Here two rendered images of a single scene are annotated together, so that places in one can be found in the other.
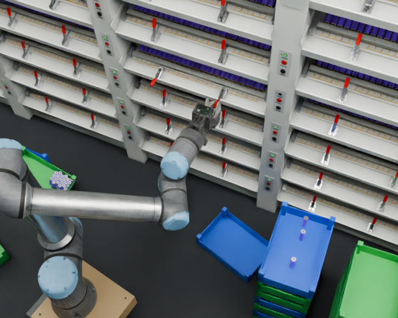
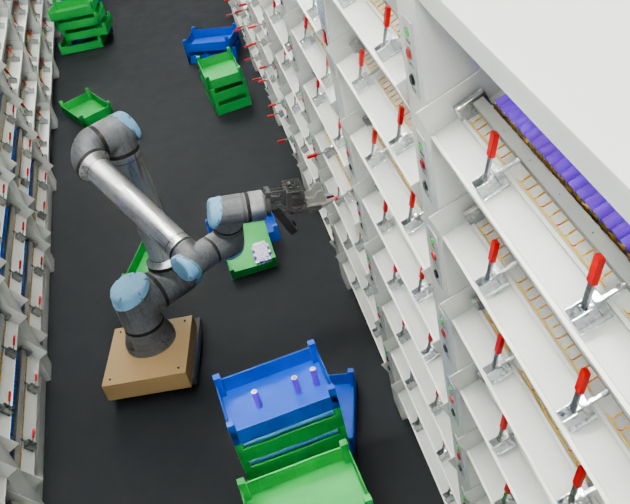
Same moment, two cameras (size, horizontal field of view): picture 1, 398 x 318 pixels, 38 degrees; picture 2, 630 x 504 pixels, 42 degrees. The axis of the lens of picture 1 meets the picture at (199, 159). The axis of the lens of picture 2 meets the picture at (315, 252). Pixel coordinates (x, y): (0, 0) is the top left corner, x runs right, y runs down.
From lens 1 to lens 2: 1.74 m
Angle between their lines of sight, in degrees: 41
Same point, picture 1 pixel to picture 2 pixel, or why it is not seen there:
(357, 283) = (306, 485)
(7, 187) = (83, 142)
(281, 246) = (274, 384)
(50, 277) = (122, 284)
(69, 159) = (296, 245)
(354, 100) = (392, 236)
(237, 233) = (344, 408)
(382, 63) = (389, 180)
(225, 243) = not seen: hidden behind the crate
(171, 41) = (326, 110)
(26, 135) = not seen: hidden behind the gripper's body
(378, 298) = not seen: outside the picture
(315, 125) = (389, 270)
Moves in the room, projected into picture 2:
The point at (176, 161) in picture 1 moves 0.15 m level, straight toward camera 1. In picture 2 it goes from (211, 203) to (171, 232)
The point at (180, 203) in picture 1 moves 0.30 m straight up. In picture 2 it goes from (196, 252) to (166, 168)
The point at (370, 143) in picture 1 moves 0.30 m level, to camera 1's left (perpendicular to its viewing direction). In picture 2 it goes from (414, 319) to (333, 272)
